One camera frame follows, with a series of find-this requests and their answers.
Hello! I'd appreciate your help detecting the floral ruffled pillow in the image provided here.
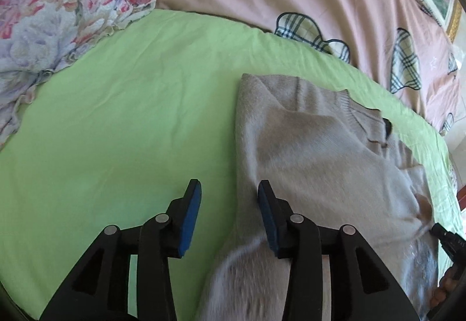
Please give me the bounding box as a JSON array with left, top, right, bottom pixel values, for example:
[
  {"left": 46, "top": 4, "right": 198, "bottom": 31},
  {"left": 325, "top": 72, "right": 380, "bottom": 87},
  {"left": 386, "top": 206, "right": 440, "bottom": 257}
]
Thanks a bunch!
[{"left": 0, "top": 0, "right": 157, "bottom": 150}]

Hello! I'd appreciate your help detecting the person's right hand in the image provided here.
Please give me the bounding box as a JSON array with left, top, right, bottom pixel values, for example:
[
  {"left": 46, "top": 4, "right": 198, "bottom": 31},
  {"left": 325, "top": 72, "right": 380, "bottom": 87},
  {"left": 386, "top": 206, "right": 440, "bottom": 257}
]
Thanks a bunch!
[{"left": 430, "top": 263, "right": 460, "bottom": 308}]

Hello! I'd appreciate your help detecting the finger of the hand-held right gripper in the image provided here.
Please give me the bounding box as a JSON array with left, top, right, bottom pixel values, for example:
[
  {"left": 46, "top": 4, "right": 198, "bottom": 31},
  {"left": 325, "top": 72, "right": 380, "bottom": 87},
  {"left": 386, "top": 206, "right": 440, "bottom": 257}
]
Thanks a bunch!
[{"left": 431, "top": 223, "right": 466, "bottom": 265}]

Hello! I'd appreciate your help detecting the grey knit sweater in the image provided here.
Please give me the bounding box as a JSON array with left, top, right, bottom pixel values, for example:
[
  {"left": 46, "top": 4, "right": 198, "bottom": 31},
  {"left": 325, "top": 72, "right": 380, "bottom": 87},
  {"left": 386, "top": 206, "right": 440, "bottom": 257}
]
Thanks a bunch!
[{"left": 194, "top": 73, "right": 439, "bottom": 321}]

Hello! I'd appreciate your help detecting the green bed sheet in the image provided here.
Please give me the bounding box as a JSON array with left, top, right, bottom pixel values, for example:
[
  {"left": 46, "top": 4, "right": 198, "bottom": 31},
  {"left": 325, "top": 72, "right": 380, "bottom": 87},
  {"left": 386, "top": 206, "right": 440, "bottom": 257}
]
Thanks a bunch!
[{"left": 0, "top": 9, "right": 456, "bottom": 320}]

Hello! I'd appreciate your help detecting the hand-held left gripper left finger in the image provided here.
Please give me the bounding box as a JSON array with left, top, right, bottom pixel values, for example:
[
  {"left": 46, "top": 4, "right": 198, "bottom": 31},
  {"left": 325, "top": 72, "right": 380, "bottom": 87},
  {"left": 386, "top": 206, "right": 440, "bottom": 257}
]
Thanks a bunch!
[{"left": 39, "top": 179, "right": 202, "bottom": 321}]

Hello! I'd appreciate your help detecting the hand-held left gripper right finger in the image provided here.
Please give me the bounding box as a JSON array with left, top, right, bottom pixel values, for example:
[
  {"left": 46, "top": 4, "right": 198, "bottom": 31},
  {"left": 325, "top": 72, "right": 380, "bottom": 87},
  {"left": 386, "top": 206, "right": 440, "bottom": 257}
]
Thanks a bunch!
[{"left": 257, "top": 180, "right": 421, "bottom": 321}]

